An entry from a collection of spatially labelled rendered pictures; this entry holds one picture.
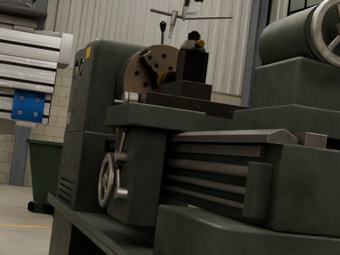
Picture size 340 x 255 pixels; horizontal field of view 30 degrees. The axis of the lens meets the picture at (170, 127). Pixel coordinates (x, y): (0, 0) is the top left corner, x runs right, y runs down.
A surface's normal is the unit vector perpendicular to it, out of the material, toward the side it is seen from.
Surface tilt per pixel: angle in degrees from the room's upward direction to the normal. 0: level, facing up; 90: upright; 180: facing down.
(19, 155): 90
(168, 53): 90
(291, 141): 90
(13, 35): 90
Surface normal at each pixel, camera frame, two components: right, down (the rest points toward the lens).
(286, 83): -0.95, -0.13
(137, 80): 0.29, -0.02
